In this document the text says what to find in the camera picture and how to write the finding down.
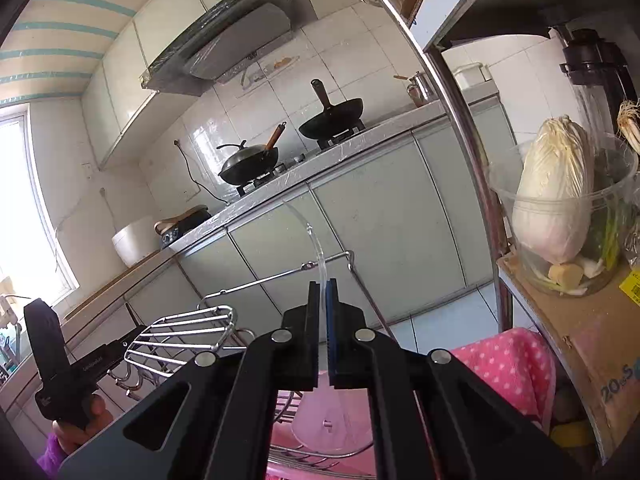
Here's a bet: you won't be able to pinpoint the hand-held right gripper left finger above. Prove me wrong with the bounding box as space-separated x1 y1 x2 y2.
59 281 321 480

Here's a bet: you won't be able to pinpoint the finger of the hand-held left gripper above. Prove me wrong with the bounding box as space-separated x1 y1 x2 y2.
106 325 151 362

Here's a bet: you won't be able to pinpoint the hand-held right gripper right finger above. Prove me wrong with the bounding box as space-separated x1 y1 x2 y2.
324 281 597 480

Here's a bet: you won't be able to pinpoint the metal wire utensil rack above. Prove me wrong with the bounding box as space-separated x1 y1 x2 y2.
112 251 401 466

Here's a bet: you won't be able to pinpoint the clear plastic plate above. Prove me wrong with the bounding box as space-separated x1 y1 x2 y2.
282 199 341 391

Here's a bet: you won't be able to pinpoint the person's left hand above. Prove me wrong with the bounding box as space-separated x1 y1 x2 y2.
52 394 109 457

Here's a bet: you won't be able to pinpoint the white rice cooker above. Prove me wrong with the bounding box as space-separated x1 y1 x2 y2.
111 216 161 268

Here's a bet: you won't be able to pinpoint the black induction cooker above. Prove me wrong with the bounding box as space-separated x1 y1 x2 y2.
159 208 213 250

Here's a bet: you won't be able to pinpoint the pale green lower cabinets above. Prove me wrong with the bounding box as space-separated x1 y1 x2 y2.
0 97 516 461

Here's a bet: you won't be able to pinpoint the pale green cabinets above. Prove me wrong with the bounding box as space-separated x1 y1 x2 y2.
0 97 516 461
82 0 221 171

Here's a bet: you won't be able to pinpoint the pink plastic rack tray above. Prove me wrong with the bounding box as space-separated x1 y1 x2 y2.
265 452 381 480

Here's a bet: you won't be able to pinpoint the window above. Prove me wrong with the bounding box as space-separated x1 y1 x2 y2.
0 105 81 306

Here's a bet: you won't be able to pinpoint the pink polka dot towel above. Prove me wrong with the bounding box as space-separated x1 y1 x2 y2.
447 327 557 441

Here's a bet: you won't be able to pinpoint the gas stove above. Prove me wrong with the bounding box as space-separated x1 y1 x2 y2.
235 120 371 197

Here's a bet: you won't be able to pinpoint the black wok with lid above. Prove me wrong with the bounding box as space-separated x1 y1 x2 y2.
216 122 288 186

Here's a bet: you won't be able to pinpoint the black open wok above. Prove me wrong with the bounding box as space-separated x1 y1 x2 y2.
298 78 365 141

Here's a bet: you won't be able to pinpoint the clear plastic bowl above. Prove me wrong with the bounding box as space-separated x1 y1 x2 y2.
487 132 640 297

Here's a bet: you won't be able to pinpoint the ginger piece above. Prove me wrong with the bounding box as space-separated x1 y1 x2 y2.
548 262 585 286

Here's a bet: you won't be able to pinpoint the brown cardboard box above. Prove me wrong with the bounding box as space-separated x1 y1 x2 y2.
497 252 640 461

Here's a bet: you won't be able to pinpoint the napa cabbage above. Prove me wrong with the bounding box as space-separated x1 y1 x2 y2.
511 115 596 265

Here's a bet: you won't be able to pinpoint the steel kettle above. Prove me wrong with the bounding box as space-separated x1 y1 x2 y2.
409 71 437 106

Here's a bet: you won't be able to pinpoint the pale green upper cabinets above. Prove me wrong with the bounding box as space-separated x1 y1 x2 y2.
82 0 221 171

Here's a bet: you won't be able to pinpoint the stainless steel shelf rack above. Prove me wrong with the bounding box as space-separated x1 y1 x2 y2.
342 0 640 336

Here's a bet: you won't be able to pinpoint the white lidded container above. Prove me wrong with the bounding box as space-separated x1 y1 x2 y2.
452 62 493 86

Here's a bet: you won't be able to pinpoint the green onion bunch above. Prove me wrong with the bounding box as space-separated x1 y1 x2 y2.
594 101 640 272

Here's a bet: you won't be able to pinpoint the black range hood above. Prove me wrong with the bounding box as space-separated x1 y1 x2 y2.
140 0 317 96

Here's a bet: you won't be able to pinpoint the black blender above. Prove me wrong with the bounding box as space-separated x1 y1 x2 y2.
550 25 638 136

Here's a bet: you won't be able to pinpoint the black power cable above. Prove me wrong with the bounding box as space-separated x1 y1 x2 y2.
174 140 232 206

